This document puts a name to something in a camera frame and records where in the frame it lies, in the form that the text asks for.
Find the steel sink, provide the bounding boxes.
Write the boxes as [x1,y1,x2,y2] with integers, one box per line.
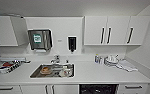
[28,62,77,80]

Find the white mug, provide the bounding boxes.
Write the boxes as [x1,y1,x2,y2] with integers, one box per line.
[59,67,73,78]

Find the paper towel dispenser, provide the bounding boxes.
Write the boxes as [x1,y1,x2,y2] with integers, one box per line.
[27,28,54,53]

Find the white lower kitchen cabinets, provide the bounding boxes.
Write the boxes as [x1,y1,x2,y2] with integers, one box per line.
[0,83,149,94]

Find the orange round dish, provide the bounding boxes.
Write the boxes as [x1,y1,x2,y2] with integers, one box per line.
[39,66,52,75]

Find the chrome faucet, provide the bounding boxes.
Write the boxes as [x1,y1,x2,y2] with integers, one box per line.
[50,54,62,65]

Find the wide white upper cabinet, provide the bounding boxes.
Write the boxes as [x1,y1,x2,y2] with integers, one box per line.
[83,15,150,47]

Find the black soap dispenser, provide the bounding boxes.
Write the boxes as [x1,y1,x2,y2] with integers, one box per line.
[67,35,78,54]

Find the small white bottle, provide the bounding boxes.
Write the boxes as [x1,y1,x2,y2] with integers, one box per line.
[98,56,105,65]

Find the stack of white dishes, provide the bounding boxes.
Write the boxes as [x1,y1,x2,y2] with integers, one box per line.
[103,54,121,67]

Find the stainless steel dishwasher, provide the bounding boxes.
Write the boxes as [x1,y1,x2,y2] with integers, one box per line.
[78,83,120,94]

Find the white dish towel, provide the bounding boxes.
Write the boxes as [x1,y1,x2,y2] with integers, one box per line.
[116,59,139,73]

